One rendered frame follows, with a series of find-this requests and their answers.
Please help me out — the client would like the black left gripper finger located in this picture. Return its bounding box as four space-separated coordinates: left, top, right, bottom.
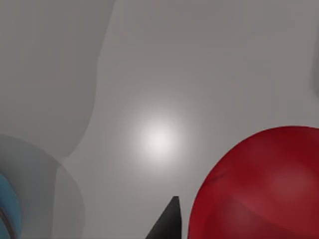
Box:
145 196 182 239

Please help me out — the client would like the red apple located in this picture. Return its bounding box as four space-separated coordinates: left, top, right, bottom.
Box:
187 125 319 239

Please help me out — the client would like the blue cup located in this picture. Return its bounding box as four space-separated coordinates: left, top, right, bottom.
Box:
0 174 22 239

